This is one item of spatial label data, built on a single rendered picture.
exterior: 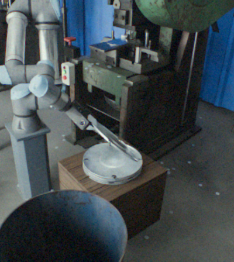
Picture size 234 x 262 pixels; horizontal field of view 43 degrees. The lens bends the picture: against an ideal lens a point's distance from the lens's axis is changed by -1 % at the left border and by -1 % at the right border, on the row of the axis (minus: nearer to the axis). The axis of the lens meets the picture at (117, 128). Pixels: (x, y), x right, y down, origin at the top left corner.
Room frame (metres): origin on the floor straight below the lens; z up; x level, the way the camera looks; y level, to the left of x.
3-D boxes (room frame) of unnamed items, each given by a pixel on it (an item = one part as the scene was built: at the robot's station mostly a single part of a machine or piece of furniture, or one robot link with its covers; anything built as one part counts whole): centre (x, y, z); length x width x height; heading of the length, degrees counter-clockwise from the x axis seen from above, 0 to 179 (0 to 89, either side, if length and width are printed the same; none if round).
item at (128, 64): (1.95, -0.06, 0.68); 0.45 x 0.30 x 0.06; 47
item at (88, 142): (1.85, 0.04, 0.14); 0.59 x 0.10 x 0.05; 137
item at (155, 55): (1.83, -0.18, 0.76); 0.17 x 0.06 x 0.10; 47
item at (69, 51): (1.99, 0.33, 0.62); 0.10 x 0.06 x 0.20; 47
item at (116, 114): (1.96, -0.06, 0.31); 0.43 x 0.42 x 0.01; 47
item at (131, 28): (1.95, -0.06, 0.86); 0.20 x 0.16 x 0.05; 47
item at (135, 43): (1.94, -0.05, 0.76); 0.15 x 0.09 x 0.05; 47
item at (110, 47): (1.82, 0.06, 0.72); 0.25 x 0.14 x 0.14; 137
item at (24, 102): (1.36, 0.47, 0.62); 0.13 x 0.12 x 0.14; 101
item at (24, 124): (1.36, 0.48, 0.50); 0.15 x 0.15 x 0.10
